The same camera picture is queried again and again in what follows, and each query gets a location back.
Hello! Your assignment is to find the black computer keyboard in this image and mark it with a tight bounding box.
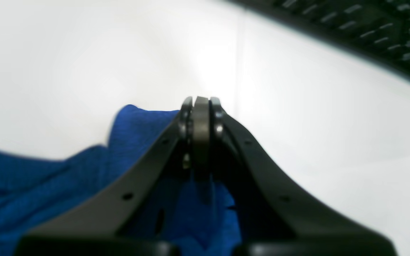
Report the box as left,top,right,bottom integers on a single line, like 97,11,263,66
235,0,410,81

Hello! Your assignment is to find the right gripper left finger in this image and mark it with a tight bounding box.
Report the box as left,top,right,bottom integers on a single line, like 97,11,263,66
15,97,193,256

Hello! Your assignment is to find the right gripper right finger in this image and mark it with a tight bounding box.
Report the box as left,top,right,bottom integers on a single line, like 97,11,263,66
192,97,397,256

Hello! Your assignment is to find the dark blue t-shirt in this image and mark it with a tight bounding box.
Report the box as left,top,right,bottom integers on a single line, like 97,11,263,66
0,105,241,256

